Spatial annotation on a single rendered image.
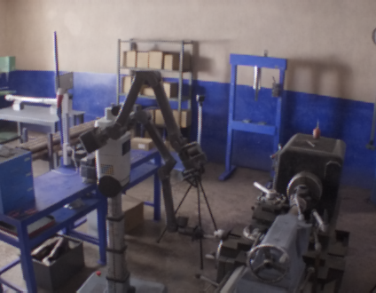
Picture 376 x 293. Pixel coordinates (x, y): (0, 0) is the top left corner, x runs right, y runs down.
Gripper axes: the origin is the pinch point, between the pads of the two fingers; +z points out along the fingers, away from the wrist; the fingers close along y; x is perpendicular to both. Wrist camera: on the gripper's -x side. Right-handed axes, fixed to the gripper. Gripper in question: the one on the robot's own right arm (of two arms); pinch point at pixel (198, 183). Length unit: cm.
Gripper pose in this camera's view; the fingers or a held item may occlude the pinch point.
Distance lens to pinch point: 230.7
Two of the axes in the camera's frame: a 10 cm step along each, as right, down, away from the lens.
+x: -8.5, 3.9, 3.5
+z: 4.5, 8.8, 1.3
